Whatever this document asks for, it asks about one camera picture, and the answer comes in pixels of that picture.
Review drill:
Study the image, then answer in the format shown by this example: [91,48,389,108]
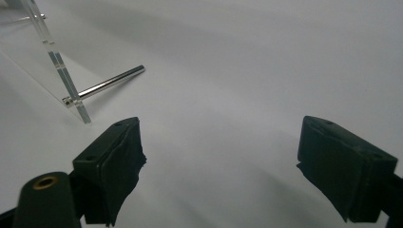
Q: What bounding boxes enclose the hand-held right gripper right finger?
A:
[296,115,399,224]

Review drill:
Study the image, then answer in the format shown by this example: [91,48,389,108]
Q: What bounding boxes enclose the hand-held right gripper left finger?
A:
[71,116,147,228]

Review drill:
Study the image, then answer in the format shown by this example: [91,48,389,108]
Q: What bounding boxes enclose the metal support rod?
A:
[62,64,146,107]
[0,12,48,27]

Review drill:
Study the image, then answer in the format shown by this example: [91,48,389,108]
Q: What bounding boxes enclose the clear acrylic frame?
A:
[0,0,93,125]

